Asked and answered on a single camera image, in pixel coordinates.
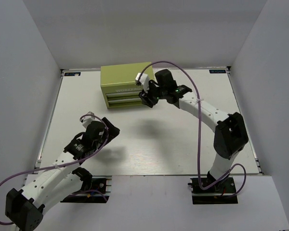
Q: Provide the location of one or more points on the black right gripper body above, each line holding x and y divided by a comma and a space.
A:
157, 92

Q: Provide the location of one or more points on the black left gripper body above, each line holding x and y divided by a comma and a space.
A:
99, 142

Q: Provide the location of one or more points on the green metal drawer chest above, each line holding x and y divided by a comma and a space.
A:
118, 84

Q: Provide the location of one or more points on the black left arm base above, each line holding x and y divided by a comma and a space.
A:
98, 192

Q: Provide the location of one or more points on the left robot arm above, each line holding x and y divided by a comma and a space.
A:
27, 206

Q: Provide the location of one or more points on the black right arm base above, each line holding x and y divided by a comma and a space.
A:
216, 195

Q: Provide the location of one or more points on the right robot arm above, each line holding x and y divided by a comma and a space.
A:
230, 134

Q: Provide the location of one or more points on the blue label sticker right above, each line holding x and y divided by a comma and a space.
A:
217, 71

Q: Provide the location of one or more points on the blue label sticker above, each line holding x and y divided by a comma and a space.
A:
217, 71
72, 74

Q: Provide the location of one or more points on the blue label sticker left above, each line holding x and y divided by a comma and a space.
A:
72, 74

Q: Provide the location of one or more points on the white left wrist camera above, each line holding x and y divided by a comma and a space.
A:
87, 119

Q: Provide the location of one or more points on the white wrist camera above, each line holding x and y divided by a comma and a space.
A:
87, 119
142, 79

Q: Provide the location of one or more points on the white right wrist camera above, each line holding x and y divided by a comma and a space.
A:
142, 79

